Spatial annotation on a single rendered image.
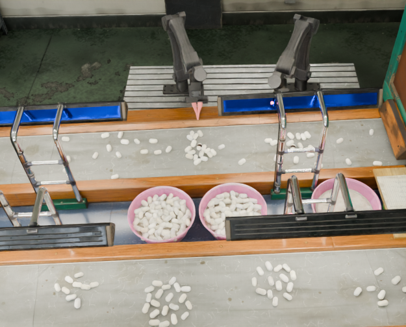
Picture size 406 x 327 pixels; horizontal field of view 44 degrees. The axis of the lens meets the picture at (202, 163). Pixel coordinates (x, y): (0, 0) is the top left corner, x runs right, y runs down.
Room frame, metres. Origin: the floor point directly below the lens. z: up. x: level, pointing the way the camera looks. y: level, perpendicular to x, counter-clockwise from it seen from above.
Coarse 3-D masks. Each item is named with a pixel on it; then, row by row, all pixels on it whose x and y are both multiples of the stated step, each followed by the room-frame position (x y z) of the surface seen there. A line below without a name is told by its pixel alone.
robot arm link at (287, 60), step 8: (296, 16) 1.92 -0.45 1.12; (304, 16) 1.96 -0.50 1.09; (296, 24) 1.89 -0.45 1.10; (304, 24) 1.88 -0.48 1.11; (312, 24) 1.87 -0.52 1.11; (296, 32) 1.85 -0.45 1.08; (304, 32) 1.85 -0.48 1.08; (312, 32) 1.91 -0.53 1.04; (296, 40) 1.82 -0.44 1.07; (288, 48) 1.80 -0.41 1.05; (296, 48) 1.79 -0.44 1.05; (280, 56) 1.77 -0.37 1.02; (288, 56) 1.76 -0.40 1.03; (296, 56) 1.78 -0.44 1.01; (280, 64) 1.74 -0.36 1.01; (288, 64) 1.73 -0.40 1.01; (280, 72) 1.73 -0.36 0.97; (288, 72) 1.71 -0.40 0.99
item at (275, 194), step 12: (276, 96) 1.42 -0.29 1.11; (324, 108) 1.33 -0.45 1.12; (324, 120) 1.28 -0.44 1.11; (324, 132) 1.27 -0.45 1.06; (324, 144) 1.27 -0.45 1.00; (276, 156) 1.28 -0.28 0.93; (276, 168) 1.29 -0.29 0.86; (312, 168) 1.28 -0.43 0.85; (276, 180) 1.27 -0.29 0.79; (312, 180) 1.27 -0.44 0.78; (276, 192) 1.27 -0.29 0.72; (312, 192) 1.26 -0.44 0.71
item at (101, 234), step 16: (64, 224) 0.91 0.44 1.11; (80, 224) 0.90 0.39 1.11; (96, 224) 0.90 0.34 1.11; (112, 224) 0.92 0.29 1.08; (0, 240) 0.89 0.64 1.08; (16, 240) 0.88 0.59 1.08; (32, 240) 0.88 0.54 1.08; (48, 240) 0.88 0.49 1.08; (64, 240) 0.88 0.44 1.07; (80, 240) 0.87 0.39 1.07; (96, 240) 0.87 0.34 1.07; (112, 240) 0.87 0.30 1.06
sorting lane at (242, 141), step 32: (192, 128) 1.66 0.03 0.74; (224, 128) 1.64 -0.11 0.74; (256, 128) 1.63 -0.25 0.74; (288, 128) 1.61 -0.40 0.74; (320, 128) 1.60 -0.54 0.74; (352, 128) 1.58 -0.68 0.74; (384, 128) 1.57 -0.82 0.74; (0, 160) 1.54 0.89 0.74; (32, 160) 1.53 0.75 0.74; (96, 160) 1.50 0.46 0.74; (128, 160) 1.49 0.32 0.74; (160, 160) 1.48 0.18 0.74; (192, 160) 1.46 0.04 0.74; (224, 160) 1.45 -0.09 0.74; (256, 160) 1.44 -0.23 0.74; (288, 160) 1.42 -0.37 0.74; (352, 160) 1.40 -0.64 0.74; (384, 160) 1.38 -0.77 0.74
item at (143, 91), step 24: (144, 72) 2.18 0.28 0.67; (168, 72) 2.17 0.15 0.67; (216, 72) 2.14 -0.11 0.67; (240, 72) 2.12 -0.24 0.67; (264, 72) 2.11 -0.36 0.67; (312, 72) 2.09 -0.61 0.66; (336, 72) 2.07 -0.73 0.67; (144, 96) 1.99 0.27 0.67; (168, 96) 1.98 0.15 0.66; (216, 96) 1.95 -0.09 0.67
